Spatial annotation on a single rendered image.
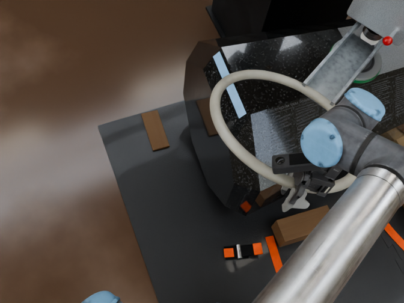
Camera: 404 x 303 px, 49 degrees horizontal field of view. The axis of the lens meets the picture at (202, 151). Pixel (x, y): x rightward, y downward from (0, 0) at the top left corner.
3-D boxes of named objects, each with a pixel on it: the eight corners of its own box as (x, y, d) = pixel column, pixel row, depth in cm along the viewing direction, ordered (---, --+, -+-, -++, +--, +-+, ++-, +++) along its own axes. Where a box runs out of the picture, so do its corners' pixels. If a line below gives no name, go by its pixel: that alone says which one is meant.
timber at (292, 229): (279, 247, 234) (285, 241, 223) (270, 226, 238) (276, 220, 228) (329, 231, 240) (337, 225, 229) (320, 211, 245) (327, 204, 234)
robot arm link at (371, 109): (341, 91, 90) (360, 78, 97) (311, 133, 98) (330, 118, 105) (379, 120, 87) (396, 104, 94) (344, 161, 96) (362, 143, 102)
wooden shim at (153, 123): (140, 115, 261) (140, 113, 260) (157, 110, 264) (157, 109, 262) (153, 151, 252) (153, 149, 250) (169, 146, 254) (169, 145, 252)
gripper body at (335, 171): (323, 199, 110) (349, 169, 102) (291, 190, 109) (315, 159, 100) (320, 177, 116) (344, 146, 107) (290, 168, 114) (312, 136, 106)
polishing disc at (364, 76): (374, 40, 189) (376, 38, 187) (385, 81, 179) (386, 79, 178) (326, 38, 187) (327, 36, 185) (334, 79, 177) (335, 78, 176)
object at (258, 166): (257, 58, 153) (261, 50, 151) (379, 141, 142) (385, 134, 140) (174, 113, 118) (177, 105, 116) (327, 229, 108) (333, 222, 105)
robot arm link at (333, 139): (358, 143, 78) (383, 120, 87) (302, 116, 84) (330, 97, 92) (341, 184, 84) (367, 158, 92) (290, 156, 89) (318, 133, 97)
